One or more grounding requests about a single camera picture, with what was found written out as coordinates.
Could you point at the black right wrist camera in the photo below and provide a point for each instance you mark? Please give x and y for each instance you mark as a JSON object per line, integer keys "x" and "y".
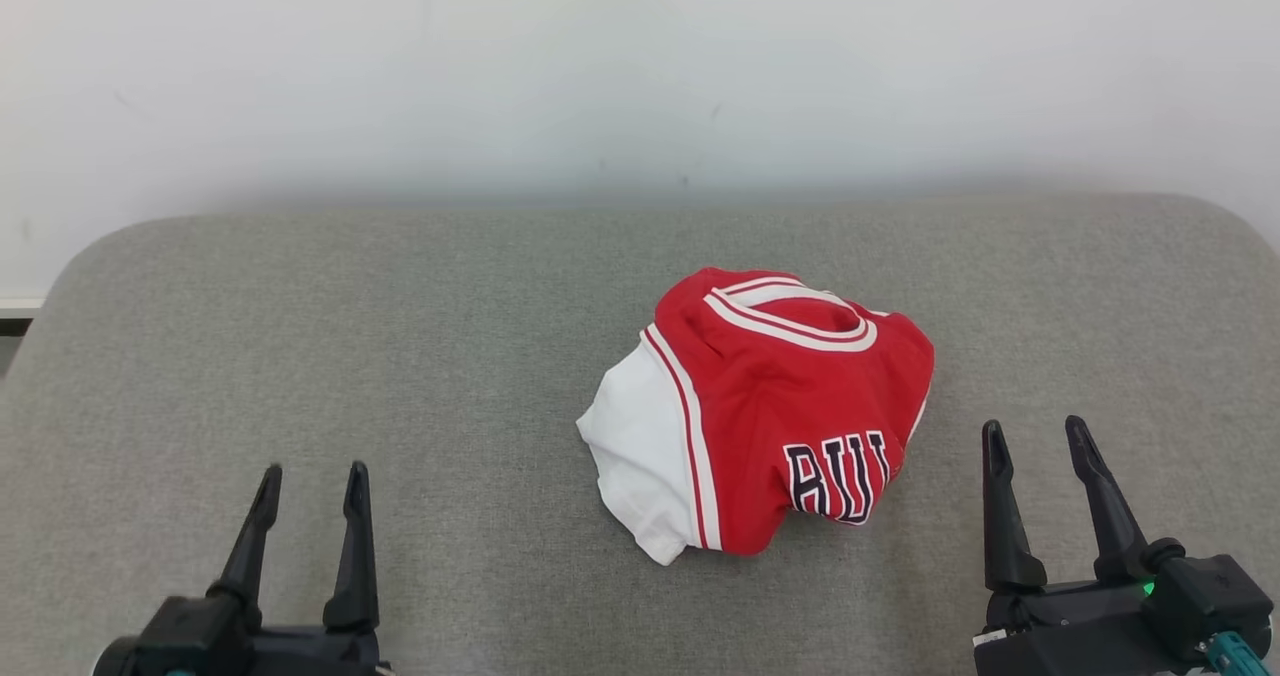
{"x": 1215, "y": 596}

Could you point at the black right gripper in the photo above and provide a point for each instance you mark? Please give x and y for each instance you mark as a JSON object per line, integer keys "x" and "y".
{"x": 1070, "y": 636}

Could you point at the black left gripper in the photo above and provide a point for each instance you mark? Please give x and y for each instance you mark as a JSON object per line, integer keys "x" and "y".
{"x": 320, "y": 654}

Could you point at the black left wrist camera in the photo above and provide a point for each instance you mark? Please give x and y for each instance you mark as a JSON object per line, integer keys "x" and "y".
{"x": 190, "y": 641}

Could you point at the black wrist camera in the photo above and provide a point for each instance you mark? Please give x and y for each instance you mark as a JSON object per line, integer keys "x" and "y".
{"x": 190, "y": 641}
{"x": 1215, "y": 596}

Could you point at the red white basketball jersey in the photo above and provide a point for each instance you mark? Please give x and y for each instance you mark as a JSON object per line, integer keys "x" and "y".
{"x": 800, "y": 386}

